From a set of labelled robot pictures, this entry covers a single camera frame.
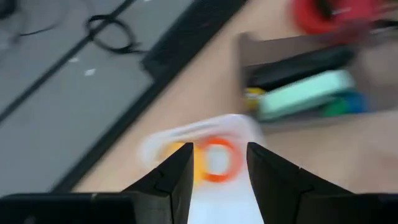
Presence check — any yellow mini stapler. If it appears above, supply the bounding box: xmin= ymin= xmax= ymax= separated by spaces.
xmin=244 ymin=86 xmax=267 ymax=112

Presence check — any green mini stapler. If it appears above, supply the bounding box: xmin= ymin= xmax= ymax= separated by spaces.
xmin=323 ymin=96 xmax=349 ymax=118

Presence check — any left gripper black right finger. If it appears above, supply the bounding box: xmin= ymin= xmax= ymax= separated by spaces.
xmin=247 ymin=142 xmax=398 ymax=224

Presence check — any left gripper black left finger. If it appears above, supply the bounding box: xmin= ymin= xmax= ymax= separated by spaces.
xmin=0 ymin=142 xmax=194 ymax=224

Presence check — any smoky transparent plastic bin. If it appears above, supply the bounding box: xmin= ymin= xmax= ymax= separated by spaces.
xmin=238 ymin=30 xmax=398 ymax=132

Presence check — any blue mini stapler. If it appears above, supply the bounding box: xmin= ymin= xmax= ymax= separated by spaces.
xmin=344 ymin=91 xmax=368 ymax=114

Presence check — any white plastic bin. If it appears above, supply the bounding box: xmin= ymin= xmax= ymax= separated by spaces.
xmin=138 ymin=113 xmax=266 ymax=224

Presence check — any red desk lamp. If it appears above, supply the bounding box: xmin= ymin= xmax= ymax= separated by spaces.
xmin=291 ymin=0 xmax=398 ymax=45

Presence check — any coiled black floor cable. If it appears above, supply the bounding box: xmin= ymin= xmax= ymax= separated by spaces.
xmin=85 ymin=14 xmax=147 ymax=56

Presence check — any black stapler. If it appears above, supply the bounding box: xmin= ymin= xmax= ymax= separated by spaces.
xmin=248 ymin=46 xmax=356 ymax=91

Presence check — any mint green stapler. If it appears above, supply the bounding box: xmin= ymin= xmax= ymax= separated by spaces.
xmin=257 ymin=70 xmax=356 ymax=122

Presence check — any yellow tape roll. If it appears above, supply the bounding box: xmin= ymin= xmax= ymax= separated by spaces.
xmin=167 ymin=141 xmax=206 ymax=185

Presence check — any orange tape roll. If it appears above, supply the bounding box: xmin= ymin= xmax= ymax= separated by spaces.
xmin=198 ymin=136 xmax=245 ymax=184

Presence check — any black power strip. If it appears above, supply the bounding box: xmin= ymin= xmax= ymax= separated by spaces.
xmin=141 ymin=0 xmax=248 ymax=79

